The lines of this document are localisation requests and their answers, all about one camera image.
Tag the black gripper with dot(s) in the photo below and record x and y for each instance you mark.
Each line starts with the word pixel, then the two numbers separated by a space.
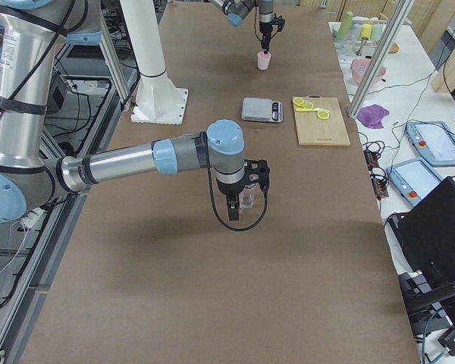
pixel 265 27
pixel 228 188

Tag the pink plastic cup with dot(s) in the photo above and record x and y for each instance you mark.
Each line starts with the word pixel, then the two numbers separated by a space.
pixel 263 60

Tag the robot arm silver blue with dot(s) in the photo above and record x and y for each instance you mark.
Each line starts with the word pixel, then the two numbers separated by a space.
pixel 33 30
pixel 236 12

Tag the grey digital kitchen scale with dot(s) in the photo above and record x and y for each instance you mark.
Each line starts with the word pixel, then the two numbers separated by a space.
pixel 262 110

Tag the green tumbler cup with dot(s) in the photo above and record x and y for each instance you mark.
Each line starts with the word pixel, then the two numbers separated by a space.
pixel 345 25

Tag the yellow cup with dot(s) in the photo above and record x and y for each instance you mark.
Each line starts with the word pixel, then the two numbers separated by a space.
pixel 366 31

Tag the yellow plastic knife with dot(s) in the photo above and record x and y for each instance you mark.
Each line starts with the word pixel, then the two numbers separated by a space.
pixel 307 110

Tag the lemon slice far end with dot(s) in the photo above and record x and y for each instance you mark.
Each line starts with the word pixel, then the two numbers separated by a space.
pixel 323 114

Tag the pink bowl with ice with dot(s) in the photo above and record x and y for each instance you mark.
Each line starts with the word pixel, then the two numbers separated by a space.
pixel 359 67

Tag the bamboo cutting board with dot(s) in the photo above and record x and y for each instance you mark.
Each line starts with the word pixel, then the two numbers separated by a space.
pixel 312 131

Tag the purple cloth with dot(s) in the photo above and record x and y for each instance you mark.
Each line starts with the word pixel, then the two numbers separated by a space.
pixel 372 116

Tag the lower teach pendant tablet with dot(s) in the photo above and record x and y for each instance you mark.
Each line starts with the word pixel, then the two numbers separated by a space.
pixel 414 179

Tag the teach pendant tablet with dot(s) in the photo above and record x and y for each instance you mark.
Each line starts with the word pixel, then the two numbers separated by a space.
pixel 414 179
pixel 433 141

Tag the upper teach pendant tablet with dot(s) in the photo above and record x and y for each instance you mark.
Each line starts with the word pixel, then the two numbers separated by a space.
pixel 433 141

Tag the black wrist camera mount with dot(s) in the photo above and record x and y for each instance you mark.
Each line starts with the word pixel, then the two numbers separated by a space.
pixel 257 172

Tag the aluminium frame post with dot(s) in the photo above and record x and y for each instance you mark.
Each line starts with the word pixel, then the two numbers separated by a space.
pixel 391 30

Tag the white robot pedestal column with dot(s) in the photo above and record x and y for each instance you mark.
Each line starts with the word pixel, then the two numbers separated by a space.
pixel 158 100

